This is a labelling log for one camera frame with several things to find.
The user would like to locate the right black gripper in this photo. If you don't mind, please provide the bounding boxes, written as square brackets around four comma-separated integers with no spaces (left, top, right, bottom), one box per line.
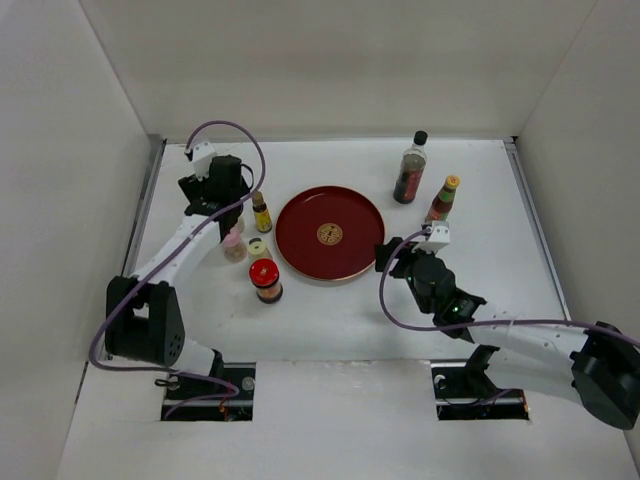
[374,237,438,314]

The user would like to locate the small yellow label bottle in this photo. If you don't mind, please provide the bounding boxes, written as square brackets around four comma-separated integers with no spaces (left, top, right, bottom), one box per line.
[252,191,273,233]

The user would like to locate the red lid sauce jar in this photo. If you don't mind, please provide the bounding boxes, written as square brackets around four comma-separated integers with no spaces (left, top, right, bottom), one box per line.
[249,258,283,304]

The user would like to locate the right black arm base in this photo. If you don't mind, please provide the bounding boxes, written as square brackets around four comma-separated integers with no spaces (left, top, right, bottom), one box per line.
[430,346,529,421]

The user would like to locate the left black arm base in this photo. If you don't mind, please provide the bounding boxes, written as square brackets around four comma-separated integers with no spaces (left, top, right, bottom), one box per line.
[155,363,257,422]

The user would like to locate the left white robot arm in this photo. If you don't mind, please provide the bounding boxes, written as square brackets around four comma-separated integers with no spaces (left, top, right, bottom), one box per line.
[104,155,253,399]

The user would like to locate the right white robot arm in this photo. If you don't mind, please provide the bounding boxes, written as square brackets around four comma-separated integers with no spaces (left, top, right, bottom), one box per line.
[374,235,639,430]

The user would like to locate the round red tray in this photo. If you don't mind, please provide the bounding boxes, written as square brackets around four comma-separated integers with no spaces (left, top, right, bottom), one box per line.
[275,185,385,282]

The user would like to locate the pink cap spice jar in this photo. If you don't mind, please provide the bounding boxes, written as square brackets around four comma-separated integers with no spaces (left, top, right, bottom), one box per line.
[222,227,247,263]

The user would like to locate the red chili sauce bottle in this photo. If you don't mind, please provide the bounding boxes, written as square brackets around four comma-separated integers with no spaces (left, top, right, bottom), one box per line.
[425,175,460,222]

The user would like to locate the tall dark soy sauce bottle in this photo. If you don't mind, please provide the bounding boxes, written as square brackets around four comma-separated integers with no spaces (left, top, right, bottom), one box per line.
[393,130,428,204]

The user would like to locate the cream cap spice jar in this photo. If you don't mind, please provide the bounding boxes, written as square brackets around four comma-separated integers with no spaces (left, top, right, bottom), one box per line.
[247,237,272,262]

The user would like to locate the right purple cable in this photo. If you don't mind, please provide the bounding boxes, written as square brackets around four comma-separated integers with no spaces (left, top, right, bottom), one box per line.
[378,228,640,350]

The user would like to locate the purple cable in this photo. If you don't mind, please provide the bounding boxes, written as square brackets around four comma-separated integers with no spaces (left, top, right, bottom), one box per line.
[87,119,267,420]
[378,228,640,350]

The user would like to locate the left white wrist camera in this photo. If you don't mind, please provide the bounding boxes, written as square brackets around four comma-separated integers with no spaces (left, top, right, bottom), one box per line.
[185,140,217,181]

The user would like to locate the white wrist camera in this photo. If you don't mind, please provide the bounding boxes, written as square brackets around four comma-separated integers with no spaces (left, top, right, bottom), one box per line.
[185,140,217,181]
[420,220,451,254]

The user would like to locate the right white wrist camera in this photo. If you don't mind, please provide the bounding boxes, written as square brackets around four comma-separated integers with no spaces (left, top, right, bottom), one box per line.
[420,220,451,254]

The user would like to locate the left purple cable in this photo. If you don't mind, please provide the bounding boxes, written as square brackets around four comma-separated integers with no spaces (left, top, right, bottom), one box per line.
[87,119,267,420]

